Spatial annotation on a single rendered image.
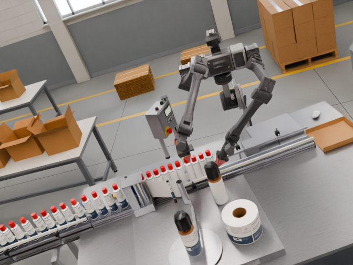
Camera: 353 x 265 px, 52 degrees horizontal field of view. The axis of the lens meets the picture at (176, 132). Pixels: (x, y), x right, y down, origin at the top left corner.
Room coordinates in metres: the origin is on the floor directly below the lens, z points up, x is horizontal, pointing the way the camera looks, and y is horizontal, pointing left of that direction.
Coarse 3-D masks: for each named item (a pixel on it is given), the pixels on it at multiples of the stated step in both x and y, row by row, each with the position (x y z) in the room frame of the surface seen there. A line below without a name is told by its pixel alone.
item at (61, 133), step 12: (36, 120) 3.62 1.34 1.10; (48, 120) 3.71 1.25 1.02; (60, 120) 3.63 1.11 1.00; (72, 120) 3.53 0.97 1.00; (36, 132) 3.44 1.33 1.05; (48, 132) 3.35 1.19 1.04; (60, 132) 3.36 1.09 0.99; (72, 132) 3.38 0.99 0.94; (48, 144) 3.38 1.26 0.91; (60, 144) 3.37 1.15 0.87; (72, 144) 3.35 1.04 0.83
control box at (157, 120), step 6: (156, 102) 2.19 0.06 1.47; (168, 102) 2.14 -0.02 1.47; (150, 108) 2.13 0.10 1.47; (162, 108) 2.08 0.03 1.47; (150, 114) 2.05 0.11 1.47; (156, 114) 2.03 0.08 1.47; (162, 114) 2.06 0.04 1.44; (150, 120) 2.06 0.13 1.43; (156, 120) 2.03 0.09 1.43; (162, 120) 2.04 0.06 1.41; (174, 120) 2.14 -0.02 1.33; (150, 126) 2.07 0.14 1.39; (156, 126) 2.04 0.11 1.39; (162, 126) 2.02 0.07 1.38; (168, 126) 2.07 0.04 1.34; (174, 126) 2.12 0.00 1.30; (156, 132) 2.05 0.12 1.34; (162, 132) 2.03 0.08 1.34; (168, 132) 2.04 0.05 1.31; (156, 138) 2.07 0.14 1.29; (162, 138) 2.04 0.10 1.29
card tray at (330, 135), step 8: (336, 120) 2.15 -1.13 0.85; (344, 120) 2.14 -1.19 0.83; (312, 128) 2.15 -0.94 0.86; (320, 128) 2.15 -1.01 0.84; (328, 128) 2.12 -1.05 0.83; (336, 128) 2.09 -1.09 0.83; (344, 128) 2.06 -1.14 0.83; (352, 128) 2.02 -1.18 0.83; (312, 136) 2.10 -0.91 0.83; (320, 136) 2.07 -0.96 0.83; (328, 136) 2.03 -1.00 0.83; (336, 136) 2.00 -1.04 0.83; (344, 136) 1.97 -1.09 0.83; (352, 136) 1.94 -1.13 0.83; (320, 144) 1.98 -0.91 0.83; (328, 144) 1.95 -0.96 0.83; (336, 144) 1.89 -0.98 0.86; (344, 144) 1.89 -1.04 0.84
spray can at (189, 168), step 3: (183, 159) 2.03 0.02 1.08; (186, 162) 2.02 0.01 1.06; (186, 165) 2.01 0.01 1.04; (189, 165) 2.01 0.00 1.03; (186, 168) 2.02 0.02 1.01; (189, 168) 2.01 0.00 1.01; (192, 168) 2.02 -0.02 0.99; (186, 171) 2.03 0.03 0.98; (189, 171) 2.01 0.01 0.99; (192, 171) 2.01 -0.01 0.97; (189, 174) 2.01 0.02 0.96; (192, 174) 2.01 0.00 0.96; (189, 177) 2.02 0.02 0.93; (192, 177) 2.01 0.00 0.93; (195, 177) 2.02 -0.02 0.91; (192, 180) 2.01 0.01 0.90
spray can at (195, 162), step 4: (192, 156) 2.03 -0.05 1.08; (192, 160) 2.01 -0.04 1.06; (196, 160) 2.02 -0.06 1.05; (192, 164) 2.01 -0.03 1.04; (196, 164) 2.00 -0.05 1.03; (196, 168) 2.00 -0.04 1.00; (200, 168) 2.01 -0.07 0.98; (196, 172) 2.00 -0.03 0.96; (200, 172) 2.00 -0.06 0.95; (196, 176) 2.01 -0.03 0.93; (200, 176) 2.00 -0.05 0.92
